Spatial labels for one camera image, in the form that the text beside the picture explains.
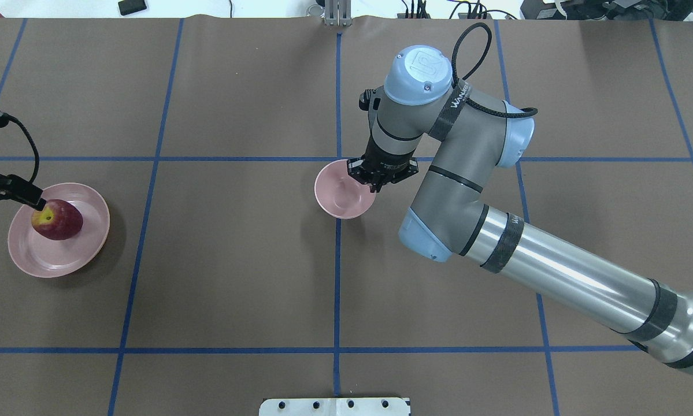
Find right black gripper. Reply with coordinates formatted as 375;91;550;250
347;137;418;193

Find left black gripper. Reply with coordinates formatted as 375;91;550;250
0;176;47;211

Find pink bowl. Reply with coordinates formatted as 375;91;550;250
314;159;376;220

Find red apple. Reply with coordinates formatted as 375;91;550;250
30;199;84;240

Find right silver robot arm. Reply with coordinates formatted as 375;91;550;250
348;45;693;376

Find pink plate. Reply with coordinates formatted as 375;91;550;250
6;183;110;277

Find brown paper table mat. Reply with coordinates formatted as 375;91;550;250
0;16;693;416

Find small black square device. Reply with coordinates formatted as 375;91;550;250
117;0;147;16

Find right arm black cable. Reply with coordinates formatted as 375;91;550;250
450;22;539;119

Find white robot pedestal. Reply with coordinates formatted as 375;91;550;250
258;397;412;415

